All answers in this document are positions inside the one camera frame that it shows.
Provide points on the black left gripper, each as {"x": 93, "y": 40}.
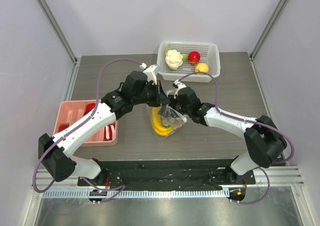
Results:
{"x": 149, "y": 84}

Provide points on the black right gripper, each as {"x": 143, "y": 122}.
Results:
{"x": 173, "y": 104}

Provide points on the clear zip top bag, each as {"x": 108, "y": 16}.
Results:
{"x": 169, "y": 118}

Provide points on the yellow fake lemon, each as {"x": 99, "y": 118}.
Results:
{"x": 202, "y": 67}

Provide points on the white fake cauliflower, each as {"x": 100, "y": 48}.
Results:
{"x": 174, "y": 59}

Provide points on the red fake pomegranate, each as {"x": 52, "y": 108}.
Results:
{"x": 194, "y": 57}

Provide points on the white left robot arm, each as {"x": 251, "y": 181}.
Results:
{"x": 56, "y": 153}

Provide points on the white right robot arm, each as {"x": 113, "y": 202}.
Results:
{"x": 263, "y": 140}

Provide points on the yellow fake bananas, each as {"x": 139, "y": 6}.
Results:
{"x": 157, "y": 125}

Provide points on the white perforated plastic basket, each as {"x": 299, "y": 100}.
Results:
{"x": 209, "y": 55}

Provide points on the red white striped cloth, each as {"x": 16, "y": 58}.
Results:
{"x": 109, "y": 132}

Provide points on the red cloth upper compartment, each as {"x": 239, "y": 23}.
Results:
{"x": 89, "y": 108}

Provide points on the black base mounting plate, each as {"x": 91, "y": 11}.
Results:
{"x": 171, "y": 175}

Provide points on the pink compartment tray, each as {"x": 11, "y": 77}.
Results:
{"x": 71, "y": 111}

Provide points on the red cloth lower left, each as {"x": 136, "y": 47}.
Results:
{"x": 62, "y": 127}

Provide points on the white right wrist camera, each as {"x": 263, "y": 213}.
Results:
{"x": 178, "y": 85}

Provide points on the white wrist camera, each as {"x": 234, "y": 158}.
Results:
{"x": 178, "y": 85}
{"x": 151, "y": 71}

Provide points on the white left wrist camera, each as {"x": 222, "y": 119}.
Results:
{"x": 151, "y": 71}

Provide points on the white slotted cable duct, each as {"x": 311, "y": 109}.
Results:
{"x": 87, "y": 193}

